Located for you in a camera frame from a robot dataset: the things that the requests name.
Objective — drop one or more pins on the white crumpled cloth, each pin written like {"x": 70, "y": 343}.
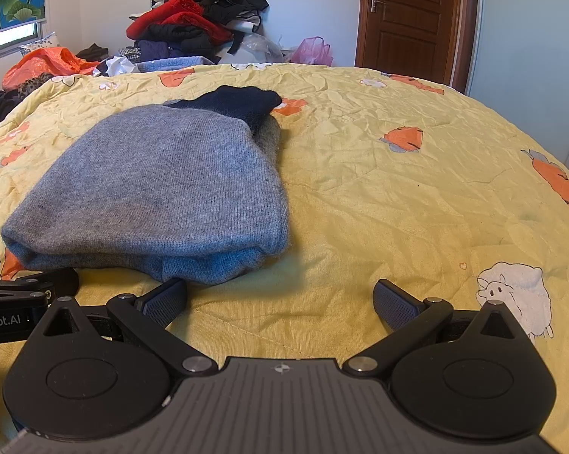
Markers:
{"x": 116, "y": 65}

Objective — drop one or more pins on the dark brown garment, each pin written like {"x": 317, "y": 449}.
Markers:
{"x": 92, "y": 52}

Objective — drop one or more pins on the white wardrobe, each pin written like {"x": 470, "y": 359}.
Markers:
{"x": 525, "y": 56}

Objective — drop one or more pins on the orange plastic bag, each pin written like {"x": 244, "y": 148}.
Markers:
{"x": 43, "y": 64}

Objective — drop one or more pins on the pile of clothes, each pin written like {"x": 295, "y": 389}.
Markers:
{"x": 194, "y": 14}

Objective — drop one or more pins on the dark patterned clothes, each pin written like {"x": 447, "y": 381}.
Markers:
{"x": 0, "y": 104}

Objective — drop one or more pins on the window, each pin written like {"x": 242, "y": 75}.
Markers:
{"x": 5, "y": 40}

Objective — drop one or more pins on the brown wooden door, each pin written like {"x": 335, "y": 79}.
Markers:
{"x": 407, "y": 23}

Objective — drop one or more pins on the clear plastic bag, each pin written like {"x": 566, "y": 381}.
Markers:
{"x": 260, "y": 49}

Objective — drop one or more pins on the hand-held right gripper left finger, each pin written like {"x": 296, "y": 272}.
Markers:
{"x": 167, "y": 303}

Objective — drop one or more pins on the light blue folded cloth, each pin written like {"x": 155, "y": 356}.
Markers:
{"x": 175, "y": 64}

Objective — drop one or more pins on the pink plastic bag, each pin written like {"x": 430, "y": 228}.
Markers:
{"x": 312, "y": 52}

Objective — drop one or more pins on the floral pillow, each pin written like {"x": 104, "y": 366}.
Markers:
{"x": 45, "y": 42}

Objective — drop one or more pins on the grey sweater with navy sleeves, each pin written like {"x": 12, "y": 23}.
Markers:
{"x": 161, "y": 189}

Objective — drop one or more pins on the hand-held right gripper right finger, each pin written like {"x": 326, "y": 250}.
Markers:
{"x": 396, "y": 307}

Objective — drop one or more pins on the yellow printed quilt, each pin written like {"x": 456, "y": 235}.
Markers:
{"x": 407, "y": 198}

